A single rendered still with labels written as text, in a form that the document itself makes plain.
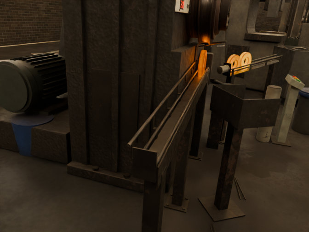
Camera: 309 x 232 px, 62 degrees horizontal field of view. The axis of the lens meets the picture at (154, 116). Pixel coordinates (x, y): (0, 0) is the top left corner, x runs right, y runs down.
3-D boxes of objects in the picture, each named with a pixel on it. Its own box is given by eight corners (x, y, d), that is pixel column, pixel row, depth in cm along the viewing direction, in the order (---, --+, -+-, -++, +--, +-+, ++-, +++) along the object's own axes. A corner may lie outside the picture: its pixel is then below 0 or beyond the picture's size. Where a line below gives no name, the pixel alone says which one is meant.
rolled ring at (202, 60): (208, 49, 182) (203, 48, 183) (204, 51, 165) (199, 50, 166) (204, 74, 189) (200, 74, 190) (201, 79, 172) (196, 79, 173)
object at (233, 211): (218, 229, 137) (243, 100, 111) (196, 198, 160) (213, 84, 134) (250, 223, 143) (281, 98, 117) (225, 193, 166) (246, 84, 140)
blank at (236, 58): (226, 55, 208) (230, 56, 206) (238, 53, 217) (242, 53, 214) (225, 74, 215) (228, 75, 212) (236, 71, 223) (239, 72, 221)
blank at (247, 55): (238, 53, 217) (242, 53, 214) (249, 50, 225) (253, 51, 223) (236, 71, 223) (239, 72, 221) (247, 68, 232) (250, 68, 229)
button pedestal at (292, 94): (272, 144, 237) (288, 78, 215) (269, 134, 259) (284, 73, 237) (291, 148, 233) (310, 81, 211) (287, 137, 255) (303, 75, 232)
